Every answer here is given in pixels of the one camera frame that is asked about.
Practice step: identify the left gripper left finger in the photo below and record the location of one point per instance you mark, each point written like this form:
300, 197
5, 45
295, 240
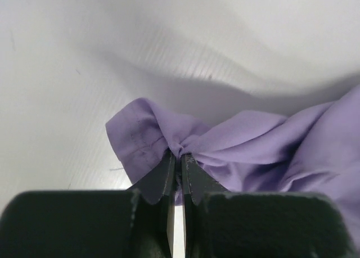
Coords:
136, 222

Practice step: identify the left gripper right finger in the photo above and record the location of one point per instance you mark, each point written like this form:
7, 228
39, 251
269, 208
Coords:
219, 223

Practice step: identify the purple t shirt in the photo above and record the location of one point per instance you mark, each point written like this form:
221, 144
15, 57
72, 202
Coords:
315, 150

